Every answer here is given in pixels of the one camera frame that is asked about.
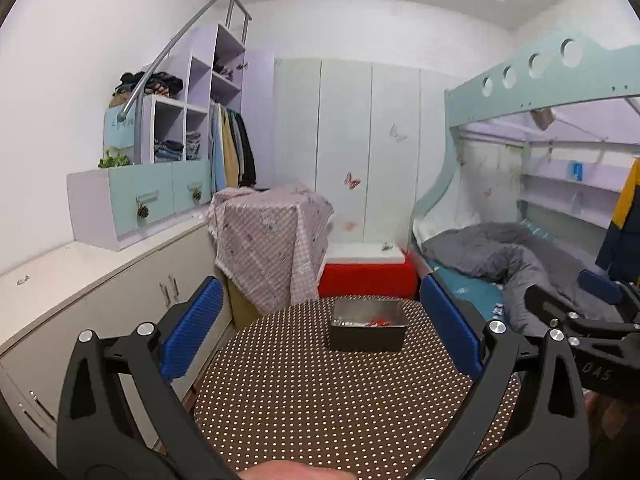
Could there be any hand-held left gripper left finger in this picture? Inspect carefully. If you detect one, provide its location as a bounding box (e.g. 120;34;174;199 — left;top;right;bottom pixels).
56;276;236;480

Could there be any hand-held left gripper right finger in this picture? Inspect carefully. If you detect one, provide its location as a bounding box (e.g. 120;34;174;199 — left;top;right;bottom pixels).
419;276;591;480

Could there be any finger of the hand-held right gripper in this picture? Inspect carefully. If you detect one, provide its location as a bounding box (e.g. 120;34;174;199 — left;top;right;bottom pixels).
579;269;640;311
524;286;640;348

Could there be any metal tin box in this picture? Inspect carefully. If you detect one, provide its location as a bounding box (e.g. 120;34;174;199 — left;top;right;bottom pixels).
328;298;407;352

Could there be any person's left hand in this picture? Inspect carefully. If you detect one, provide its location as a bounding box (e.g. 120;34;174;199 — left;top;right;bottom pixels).
239;461;353;480

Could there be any blue bed sheet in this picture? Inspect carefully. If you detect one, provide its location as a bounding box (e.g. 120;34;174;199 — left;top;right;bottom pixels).
432;265;506;321

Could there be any brown box under cloth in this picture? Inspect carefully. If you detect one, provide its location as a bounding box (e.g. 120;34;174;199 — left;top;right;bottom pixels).
227;274;262;328

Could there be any yellow and navy jacket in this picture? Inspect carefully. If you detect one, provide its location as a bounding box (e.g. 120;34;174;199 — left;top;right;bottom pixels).
595;157;640;281

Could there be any grey duvet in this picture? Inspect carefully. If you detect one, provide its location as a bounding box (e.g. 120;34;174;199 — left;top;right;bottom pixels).
422;222;626;336

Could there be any red storage bench white top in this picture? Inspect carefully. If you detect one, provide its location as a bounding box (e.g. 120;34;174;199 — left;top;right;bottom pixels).
318;242;418;301

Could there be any beige low cabinet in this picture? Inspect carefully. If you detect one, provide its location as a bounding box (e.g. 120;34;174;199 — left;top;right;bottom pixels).
0;217;236;461

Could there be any pink patterned cover cloth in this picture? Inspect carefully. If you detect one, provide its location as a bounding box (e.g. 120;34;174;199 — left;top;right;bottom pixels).
206;183;335;313

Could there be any round polka dot table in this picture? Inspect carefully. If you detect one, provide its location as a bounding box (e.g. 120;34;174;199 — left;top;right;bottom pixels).
192;296;523;476

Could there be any teal drawer unit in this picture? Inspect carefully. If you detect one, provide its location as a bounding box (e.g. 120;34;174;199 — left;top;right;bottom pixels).
67;160;213;252

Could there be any folded jeans stack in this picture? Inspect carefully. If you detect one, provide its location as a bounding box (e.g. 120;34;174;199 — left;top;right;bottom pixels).
154;140;185;162

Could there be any small green plant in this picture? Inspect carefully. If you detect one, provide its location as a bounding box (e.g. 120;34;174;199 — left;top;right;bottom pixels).
98;146;132;170

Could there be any row of hanging clothes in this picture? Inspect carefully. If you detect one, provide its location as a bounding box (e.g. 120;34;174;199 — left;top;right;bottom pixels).
209;102;257;193

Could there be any white wardrobe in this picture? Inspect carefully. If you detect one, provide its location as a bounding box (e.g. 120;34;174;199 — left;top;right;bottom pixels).
274;57;461;246

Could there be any dark clothes pile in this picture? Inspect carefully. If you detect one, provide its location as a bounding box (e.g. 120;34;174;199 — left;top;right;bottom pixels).
116;71;185;97

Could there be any lilac cubby shelf unit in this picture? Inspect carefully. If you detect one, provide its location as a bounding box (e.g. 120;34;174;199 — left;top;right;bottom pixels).
135;22;276;191

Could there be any metal stair handrail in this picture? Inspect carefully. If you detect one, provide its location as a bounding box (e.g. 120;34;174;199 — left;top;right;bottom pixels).
122;0;252;121

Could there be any teal bunk bed frame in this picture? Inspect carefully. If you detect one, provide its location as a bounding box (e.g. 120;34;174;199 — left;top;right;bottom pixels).
407;10;640;291

